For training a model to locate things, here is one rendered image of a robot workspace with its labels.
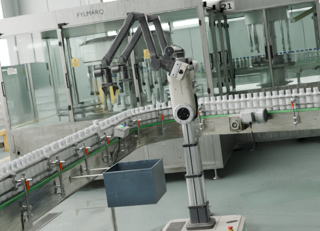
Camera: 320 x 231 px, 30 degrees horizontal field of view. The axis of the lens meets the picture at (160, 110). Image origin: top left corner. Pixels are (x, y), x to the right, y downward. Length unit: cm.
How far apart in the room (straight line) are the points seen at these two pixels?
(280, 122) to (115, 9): 301
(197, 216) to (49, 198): 150
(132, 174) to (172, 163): 385
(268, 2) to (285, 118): 404
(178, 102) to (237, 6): 477
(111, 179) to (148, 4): 399
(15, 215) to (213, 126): 279
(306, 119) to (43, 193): 256
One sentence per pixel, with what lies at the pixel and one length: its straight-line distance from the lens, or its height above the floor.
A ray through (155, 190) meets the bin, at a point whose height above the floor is 81.
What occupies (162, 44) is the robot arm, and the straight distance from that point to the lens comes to 477.
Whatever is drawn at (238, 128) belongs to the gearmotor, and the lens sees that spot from 527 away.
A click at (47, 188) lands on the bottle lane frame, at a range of 350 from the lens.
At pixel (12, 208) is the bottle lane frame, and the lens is 312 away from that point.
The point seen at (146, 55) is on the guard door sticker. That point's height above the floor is 163.
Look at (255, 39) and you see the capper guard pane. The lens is 909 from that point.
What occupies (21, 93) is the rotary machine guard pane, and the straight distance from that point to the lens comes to 800.
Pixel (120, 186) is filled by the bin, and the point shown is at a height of 85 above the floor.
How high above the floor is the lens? 161
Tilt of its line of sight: 5 degrees down
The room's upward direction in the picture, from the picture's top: 8 degrees counter-clockwise
